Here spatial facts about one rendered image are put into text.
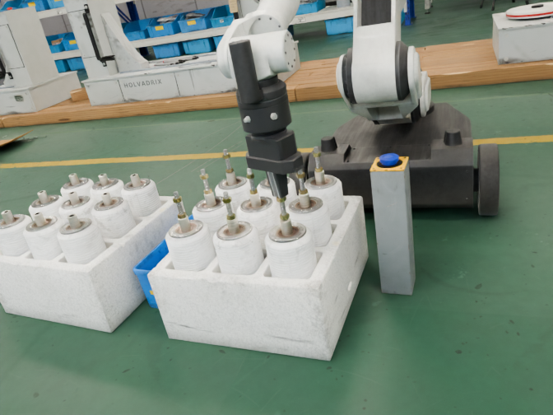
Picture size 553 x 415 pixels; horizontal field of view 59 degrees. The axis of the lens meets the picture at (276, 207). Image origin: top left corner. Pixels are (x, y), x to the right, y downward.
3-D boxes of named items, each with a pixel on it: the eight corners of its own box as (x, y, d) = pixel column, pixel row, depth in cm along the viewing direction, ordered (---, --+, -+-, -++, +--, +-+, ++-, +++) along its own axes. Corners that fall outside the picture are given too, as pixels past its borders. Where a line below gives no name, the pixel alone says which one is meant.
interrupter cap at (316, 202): (328, 207, 103) (328, 205, 102) (295, 218, 101) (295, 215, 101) (314, 195, 109) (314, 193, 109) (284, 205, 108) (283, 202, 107)
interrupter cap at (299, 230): (269, 227, 99) (268, 225, 99) (305, 222, 99) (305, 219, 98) (268, 246, 93) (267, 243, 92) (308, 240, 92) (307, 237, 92)
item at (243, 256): (268, 314, 103) (252, 241, 95) (225, 316, 105) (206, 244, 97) (276, 287, 111) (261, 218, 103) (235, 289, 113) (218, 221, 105)
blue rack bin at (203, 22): (197, 27, 629) (193, 10, 620) (224, 23, 616) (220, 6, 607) (179, 34, 587) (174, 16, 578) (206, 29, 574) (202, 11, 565)
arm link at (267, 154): (317, 160, 88) (307, 95, 83) (282, 181, 82) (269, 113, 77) (267, 152, 96) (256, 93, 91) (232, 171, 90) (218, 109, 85)
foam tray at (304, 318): (238, 249, 144) (225, 194, 136) (369, 256, 129) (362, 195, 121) (168, 338, 112) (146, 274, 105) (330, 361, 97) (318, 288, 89)
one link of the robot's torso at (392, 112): (368, 86, 166) (333, 43, 121) (429, 81, 159) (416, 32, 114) (369, 132, 166) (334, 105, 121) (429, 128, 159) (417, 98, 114)
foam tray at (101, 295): (101, 240, 166) (83, 193, 158) (196, 249, 149) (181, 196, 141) (5, 313, 135) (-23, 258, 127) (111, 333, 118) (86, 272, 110)
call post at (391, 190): (386, 276, 120) (375, 158, 106) (415, 277, 117) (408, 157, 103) (381, 293, 114) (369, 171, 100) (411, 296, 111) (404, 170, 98)
